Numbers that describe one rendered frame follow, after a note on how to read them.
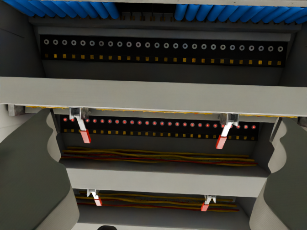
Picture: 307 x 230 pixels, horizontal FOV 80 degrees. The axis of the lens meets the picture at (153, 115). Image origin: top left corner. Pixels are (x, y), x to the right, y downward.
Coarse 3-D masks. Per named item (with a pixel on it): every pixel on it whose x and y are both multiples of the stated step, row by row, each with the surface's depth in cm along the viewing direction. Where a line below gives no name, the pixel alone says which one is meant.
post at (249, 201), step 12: (300, 36) 40; (300, 48) 40; (288, 60) 44; (300, 60) 40; (288, 72) 44; (300, 72) 40; (288, 84) 44; (300, 84) 40; (264, 132) 53; (264, 144) 52; (252, 156) 59; (264, 156) 52; (264, 168) 52; (240, 204) 65; (252, 204) 58
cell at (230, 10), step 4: (224, 8) 31; (228, 8) 30; (232, 8) 30; (236, 8) 30; (224, 12) 32; (228, 12) 31; (232, 12) 31; (220, 16) 34; (224, 16) 33; (228, 16) 33; (220, 20) 35; (224, 20) 34
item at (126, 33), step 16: (0, 0) 34; (0, 16) 34; (16, 16) 38; (16, 32) 38; (48, 32) 40; (64, 32) 40; (80, 32) 40; (96, 32) 40; (112, 32) 40; (128, 32) 40; (144, 32) 40; (160, 32) 40; (176, 32) 40; (192, 32) 39; (208, 32) 39; (224, 32) 39; (240, 32) 39; (256, 32) 39
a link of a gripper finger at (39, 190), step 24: (48, 120) 10; (0, 144) 8; (24, 144) 8; (48, 144) 8; (0, 168) 7; (24, 168) 7; (48, 168) 7; (0, 192) 6; (24, 192) 6; (48, 192) 6; (72, 192) 6; (0, 216) 5; (24, 216) 5; (48, 216) 5; (72, 216) 6
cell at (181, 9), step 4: (176, 4) 31; (180, 4) 29; (184, 4) 29; (176, 8) 31; (180, 8) 30; (184, 8) 30; (176, 12) 33; (180, 12) 32; (184, 12) 32; (176, 16) 34; (180, 16) 33
